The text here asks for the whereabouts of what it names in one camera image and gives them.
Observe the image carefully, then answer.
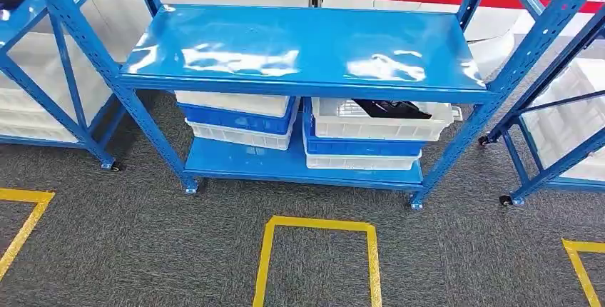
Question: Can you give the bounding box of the blue metal shelf rack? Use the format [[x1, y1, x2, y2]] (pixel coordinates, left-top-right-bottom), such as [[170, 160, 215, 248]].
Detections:
[[16, 0, 605, 211], [0, 0, 164, 172], [477, 11, 605, 207]]

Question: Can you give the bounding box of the yellow floor tape square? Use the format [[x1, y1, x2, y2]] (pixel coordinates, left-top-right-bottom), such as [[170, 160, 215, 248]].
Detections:
[[0, 188, 56, 283]]

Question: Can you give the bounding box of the black plastic tray panel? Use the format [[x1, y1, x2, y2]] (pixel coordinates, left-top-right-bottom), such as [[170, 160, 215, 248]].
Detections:
[[351, 99, 433, 121]]

